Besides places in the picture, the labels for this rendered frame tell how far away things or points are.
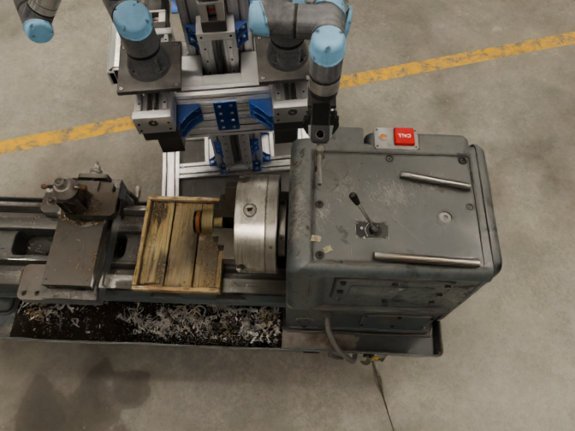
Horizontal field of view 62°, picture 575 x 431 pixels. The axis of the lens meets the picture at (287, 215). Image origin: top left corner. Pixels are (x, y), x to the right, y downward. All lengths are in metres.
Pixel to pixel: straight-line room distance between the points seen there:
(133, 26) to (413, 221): 1.04
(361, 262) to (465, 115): 2.13
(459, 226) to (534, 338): 1.48
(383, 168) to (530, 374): 1.61
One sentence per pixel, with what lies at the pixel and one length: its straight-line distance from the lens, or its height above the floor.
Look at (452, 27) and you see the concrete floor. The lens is 3.81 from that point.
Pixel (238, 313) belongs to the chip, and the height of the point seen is 0.56.
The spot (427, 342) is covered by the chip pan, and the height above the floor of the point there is 0.54.
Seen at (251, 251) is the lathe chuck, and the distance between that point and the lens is 1.41.
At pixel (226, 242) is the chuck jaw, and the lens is 1.50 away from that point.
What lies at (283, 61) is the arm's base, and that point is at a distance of 1.75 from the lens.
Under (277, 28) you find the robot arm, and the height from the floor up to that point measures 1.69.
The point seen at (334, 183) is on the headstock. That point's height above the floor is 1.26.
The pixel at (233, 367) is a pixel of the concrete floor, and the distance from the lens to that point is 2.52.
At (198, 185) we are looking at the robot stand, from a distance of 2.64.
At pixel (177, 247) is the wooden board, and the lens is 1.76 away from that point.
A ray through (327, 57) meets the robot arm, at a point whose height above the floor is 1.71.
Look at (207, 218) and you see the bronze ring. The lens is 1.52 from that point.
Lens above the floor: 2.48
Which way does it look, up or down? 64 degrees down
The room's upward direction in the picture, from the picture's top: straight up
